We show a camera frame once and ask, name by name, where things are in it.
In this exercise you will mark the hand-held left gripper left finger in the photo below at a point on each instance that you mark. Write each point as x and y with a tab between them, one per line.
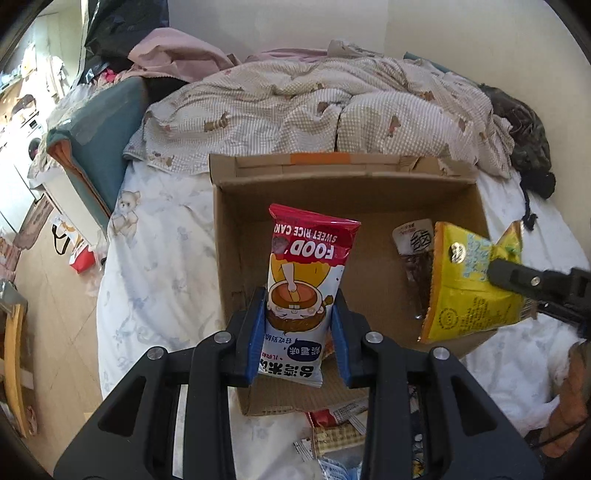
256	337

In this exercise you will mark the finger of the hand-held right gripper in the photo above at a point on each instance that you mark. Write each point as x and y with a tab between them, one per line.
561	316
517	277

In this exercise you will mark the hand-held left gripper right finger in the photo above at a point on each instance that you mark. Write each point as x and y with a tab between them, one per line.
340	341

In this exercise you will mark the yellow snack packet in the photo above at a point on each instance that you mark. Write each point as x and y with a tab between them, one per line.
461	295

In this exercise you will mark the red white rice cake packet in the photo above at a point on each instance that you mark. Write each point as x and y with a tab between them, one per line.
304	277

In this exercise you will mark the beige striped wafer packet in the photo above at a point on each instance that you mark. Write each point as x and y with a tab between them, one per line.
337	438

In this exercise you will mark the blue white snack packet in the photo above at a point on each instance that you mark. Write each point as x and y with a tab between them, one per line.
339	468

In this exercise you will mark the cardboard box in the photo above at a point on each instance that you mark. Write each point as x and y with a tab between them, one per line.
369	198

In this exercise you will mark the small white snack packet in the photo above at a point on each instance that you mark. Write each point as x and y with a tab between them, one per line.
351	410

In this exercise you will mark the red snack packet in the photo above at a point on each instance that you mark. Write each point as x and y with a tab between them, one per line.
323	417

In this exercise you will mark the orange cloth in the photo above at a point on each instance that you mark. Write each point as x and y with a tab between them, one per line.
575	401

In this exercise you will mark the small white sachet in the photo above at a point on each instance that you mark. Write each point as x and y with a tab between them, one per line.
305	447

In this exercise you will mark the white printed bed sheet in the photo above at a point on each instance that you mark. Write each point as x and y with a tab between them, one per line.
161	277

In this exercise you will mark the dark snack packet white label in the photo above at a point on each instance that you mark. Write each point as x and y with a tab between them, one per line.
411	240

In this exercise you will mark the dark camouflage cloth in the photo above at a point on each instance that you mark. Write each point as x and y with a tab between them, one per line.
526	138

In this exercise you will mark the red bag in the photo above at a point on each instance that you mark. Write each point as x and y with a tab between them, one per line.
82	259

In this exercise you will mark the beige checked quilt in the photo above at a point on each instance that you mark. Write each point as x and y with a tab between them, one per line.
300	101

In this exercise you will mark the wooden chair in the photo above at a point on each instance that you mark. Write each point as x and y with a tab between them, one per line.
16	369

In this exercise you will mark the teal cushion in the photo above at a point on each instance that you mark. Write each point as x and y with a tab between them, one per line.
106	134

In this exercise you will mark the pink cloth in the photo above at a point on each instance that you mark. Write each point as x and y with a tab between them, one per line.
175	50

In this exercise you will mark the white washing machine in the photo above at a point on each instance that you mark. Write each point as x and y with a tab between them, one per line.
30	134

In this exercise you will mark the black plastic bag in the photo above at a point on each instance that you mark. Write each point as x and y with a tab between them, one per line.
124	23

